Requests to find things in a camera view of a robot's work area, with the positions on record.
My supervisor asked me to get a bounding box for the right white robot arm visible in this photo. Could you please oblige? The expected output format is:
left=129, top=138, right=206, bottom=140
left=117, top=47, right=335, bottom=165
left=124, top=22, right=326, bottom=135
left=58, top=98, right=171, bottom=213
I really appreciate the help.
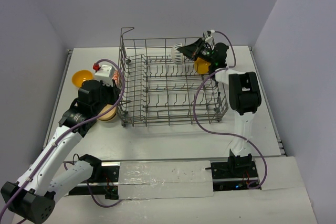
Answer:
left=175, top=38, right=262, bottom=177

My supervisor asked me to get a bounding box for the grey wire dish rack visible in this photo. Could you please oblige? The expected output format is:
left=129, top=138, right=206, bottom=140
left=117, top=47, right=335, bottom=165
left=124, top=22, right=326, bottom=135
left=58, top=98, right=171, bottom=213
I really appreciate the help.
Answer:
left=117, top=27, right=228, bottom=127

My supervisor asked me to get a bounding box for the clear plastic tape sheet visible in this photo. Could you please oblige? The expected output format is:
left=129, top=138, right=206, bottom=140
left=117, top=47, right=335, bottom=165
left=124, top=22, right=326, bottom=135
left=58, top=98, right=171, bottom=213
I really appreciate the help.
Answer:
left=118, top=161, right=214, bottom=200

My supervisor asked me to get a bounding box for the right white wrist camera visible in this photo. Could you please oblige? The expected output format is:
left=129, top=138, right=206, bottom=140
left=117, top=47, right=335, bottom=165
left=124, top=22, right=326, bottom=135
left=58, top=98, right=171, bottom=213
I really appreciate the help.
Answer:
left=203, top=29, right=215, bottom=44

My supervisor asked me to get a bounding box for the red patterned white bowl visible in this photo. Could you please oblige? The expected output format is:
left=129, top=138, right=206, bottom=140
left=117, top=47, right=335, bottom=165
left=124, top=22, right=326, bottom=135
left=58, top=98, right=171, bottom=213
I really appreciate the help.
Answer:
left=112, top=70, right=122, bottom=85

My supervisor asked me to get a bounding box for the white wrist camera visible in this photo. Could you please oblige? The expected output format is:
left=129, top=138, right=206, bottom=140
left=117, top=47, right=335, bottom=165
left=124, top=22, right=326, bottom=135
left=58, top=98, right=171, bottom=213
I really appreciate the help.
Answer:
left=94, top=65, right=115, bottom=86
left=203, top=29, right=215, bottom=44

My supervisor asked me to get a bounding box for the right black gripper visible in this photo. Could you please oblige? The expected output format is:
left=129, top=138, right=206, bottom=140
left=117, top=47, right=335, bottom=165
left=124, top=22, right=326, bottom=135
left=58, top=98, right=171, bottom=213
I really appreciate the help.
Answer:
left=177, top=39, right=215, bottom=66

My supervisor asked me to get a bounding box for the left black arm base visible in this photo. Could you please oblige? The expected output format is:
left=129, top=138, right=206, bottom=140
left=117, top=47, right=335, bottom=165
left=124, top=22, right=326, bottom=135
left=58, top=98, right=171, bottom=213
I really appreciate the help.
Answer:
left=68, top=163, right=120, bottom=200

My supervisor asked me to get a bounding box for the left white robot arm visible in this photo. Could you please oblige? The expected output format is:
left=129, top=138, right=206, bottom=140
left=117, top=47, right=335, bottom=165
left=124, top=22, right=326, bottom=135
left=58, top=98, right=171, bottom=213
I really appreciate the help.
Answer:
left=1, top=80, right=125, bottom=223

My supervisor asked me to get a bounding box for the large orange plastic bowl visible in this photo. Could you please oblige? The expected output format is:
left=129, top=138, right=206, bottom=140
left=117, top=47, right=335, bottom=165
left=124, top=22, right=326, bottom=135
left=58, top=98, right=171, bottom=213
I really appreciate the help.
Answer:
left=194, top=58, right=211, bottom=74

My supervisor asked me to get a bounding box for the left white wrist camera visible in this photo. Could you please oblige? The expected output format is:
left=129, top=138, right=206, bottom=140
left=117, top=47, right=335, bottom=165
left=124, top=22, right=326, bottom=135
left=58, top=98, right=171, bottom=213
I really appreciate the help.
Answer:
left=94, top=65, right=115, bottom=86

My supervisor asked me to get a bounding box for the white striped ceramic bowl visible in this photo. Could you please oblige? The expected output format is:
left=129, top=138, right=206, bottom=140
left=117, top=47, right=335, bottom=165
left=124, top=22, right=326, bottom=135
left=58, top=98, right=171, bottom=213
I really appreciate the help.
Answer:
left=171, top=43, right=184, bottom=65

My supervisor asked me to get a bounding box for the tan ceramic bowl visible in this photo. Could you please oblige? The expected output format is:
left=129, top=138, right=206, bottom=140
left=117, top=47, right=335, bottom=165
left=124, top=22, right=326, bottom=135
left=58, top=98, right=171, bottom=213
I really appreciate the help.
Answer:
left=98, top=104, right=116, bottom=122

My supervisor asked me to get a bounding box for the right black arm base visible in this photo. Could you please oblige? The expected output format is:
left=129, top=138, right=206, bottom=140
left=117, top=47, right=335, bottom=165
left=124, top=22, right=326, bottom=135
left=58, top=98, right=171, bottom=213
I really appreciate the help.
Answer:
left=205, top=154, right=259, bottom=191

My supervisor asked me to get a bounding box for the small orange plastic bowl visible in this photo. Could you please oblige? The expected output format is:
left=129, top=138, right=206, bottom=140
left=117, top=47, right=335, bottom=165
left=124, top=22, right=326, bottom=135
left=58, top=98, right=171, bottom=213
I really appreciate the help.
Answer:
left=71, top=70, right=93, bottom=88

